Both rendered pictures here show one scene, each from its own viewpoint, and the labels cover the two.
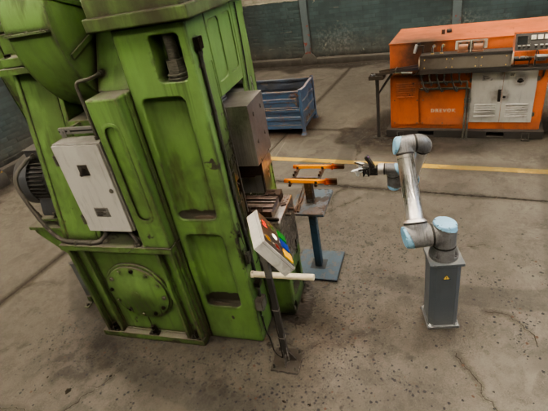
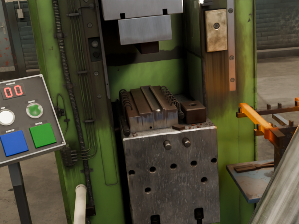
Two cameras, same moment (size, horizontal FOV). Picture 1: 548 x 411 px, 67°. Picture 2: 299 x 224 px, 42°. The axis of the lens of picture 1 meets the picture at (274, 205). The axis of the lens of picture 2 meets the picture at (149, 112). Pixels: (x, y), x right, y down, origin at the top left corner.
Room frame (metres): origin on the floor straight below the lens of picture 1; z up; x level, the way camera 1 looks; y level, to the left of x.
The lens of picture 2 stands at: (1.87, -1.32, 1.46)
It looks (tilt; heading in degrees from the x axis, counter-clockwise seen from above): 18 degrees down; 63
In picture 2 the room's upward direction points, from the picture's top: 5 degrees counter-clockwise
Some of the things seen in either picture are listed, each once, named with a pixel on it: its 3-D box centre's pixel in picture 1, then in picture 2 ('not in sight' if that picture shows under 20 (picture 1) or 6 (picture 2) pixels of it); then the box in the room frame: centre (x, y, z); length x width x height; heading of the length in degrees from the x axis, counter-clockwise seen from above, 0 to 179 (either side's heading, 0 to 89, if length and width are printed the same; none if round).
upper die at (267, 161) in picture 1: (237, 162); (139, 25); (2.63, 0.19, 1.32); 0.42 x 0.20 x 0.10; 69
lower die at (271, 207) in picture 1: (247, 206); (147, 105); (2.63, 0.19, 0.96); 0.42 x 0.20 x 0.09; 69
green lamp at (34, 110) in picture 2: not in sight; (34, 110); (2.11, 0.04, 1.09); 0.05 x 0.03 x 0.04; 159
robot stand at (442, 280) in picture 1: (441, 287); not in sight; (2.13, -1.06, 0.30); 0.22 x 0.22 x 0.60; 80
